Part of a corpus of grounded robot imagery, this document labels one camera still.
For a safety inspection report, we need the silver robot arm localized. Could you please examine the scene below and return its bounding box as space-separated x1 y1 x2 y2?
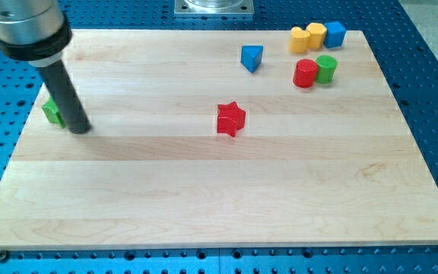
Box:
0 0 72 68

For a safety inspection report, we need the wooden board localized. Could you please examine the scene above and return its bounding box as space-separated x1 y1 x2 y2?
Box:
0 30 438 250

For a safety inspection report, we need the red star block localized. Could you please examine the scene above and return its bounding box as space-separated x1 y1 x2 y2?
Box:
216 101 246 137

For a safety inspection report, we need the blue triangle block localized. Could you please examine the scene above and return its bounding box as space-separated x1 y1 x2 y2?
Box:
240 45 264 73

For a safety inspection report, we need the red cylinder block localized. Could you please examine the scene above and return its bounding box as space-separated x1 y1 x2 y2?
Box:
293 59 318 88

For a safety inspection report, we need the yellow heart block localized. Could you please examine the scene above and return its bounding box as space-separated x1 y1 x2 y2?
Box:
289 27 311 54

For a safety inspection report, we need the green cylinder block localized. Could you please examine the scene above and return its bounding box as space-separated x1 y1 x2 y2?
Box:
315 55 338 84

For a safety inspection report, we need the yellow hexagon block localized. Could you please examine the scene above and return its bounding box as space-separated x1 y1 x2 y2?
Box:
306 23 327 49

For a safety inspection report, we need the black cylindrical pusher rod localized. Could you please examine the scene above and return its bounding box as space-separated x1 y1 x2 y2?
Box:
37 60 90 134

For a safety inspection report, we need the blue cube block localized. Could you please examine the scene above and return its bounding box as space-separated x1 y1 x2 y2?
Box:
324 21 347 49

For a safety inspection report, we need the green star block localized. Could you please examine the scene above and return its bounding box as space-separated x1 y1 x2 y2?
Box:
42 97 66 129

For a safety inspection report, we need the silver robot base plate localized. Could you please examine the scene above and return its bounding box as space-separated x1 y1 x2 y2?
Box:
174 0 255 17

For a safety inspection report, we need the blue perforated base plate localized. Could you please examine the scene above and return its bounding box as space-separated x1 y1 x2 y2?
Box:
0 0 438 273

